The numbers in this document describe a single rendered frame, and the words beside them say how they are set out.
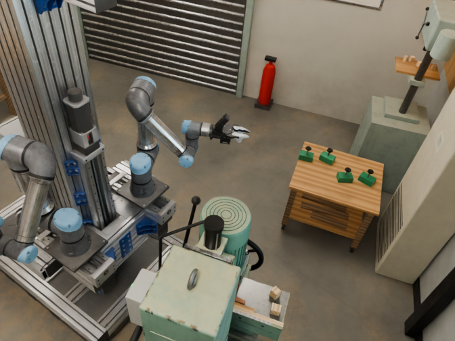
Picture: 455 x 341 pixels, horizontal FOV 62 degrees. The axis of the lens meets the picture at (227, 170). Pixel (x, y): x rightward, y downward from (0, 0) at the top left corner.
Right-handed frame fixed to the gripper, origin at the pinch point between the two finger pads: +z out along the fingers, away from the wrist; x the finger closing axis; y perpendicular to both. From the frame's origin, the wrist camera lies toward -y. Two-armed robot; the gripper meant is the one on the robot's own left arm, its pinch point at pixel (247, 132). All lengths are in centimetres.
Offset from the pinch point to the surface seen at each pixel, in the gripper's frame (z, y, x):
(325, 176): 64, 77, -42
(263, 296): 18, 23, 78
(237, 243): 2, -34, 83
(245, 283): 10, 24, 73
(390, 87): 140, 98, -191
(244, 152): 1, 140, -110
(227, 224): -2, -38, 80
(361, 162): 94, 80, -66
